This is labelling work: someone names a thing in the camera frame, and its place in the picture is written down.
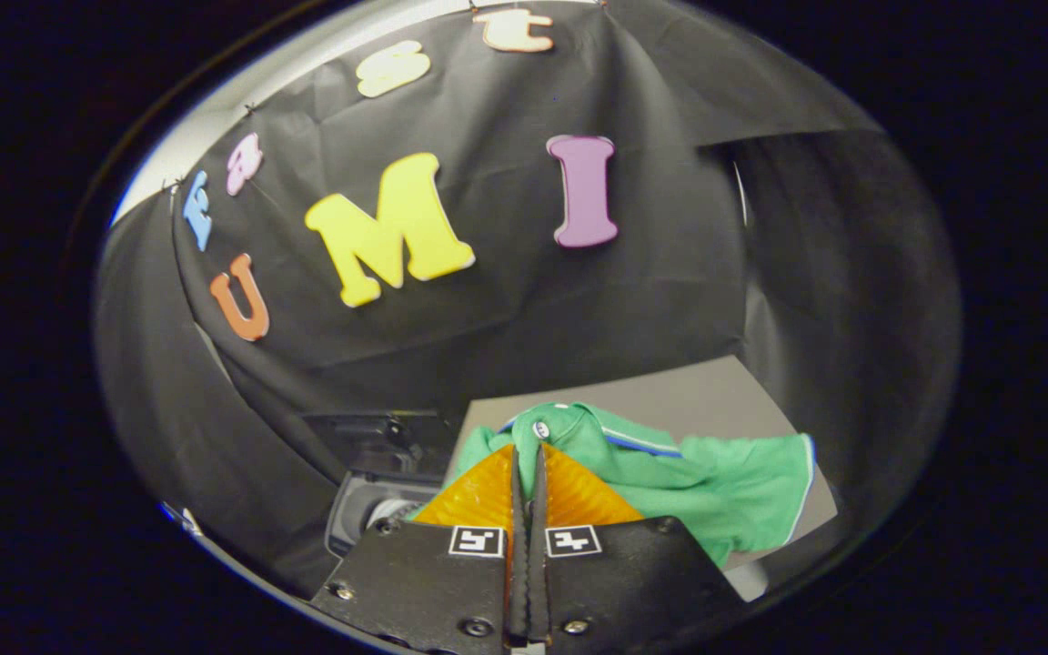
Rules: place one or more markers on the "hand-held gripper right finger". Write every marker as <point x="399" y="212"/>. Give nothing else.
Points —
<point x="633" y="582"/>

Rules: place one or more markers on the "white and blue object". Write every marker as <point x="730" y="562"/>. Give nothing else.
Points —
<point x="183" y="520"/>

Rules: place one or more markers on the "green polo shirt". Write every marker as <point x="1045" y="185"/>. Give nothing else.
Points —
<point x="715" y="491"/>

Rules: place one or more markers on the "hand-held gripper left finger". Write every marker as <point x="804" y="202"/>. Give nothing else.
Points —
<point x="424" y="582"/>

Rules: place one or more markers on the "grey metal cabinet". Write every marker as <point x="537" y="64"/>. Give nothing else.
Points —
<point x="670" y="400"/>

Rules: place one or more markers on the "grey top-load washing machine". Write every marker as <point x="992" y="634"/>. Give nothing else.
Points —
<point x="351" y="509"/>

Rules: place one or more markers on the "black backdrop cloth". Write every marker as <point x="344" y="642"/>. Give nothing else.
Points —
<point x="488" y="346"/>

